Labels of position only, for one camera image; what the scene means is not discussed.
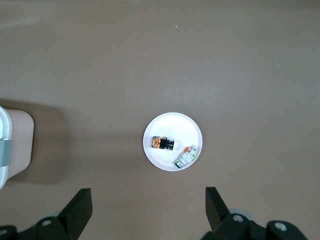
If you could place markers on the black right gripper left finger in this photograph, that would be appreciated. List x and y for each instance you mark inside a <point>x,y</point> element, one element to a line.
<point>72,220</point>

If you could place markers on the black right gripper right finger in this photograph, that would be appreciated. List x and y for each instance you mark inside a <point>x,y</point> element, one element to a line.
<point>225,225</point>

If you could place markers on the orange and black switch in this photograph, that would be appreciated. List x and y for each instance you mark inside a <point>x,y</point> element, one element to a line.
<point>163,143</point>

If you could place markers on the white lidded box grey latches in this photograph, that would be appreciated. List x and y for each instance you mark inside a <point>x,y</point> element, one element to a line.
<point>18,145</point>

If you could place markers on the pale pink round plate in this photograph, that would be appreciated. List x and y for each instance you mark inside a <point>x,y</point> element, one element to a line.
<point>170,127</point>

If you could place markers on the brown table mat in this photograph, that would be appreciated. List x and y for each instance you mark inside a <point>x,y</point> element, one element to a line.
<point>160,62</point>

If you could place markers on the white switch with orange part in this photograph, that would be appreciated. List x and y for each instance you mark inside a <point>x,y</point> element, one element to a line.
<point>186,156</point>

